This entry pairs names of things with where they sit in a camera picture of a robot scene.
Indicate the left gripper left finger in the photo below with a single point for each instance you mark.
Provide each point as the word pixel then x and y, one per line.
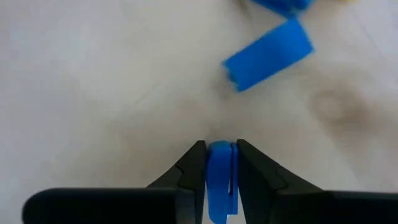
pixel 189 186

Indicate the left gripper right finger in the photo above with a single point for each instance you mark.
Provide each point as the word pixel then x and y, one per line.
pixel 258 186

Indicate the blue mini stapler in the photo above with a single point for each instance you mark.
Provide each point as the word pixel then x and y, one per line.
pixel 219 180
pixel 267 56

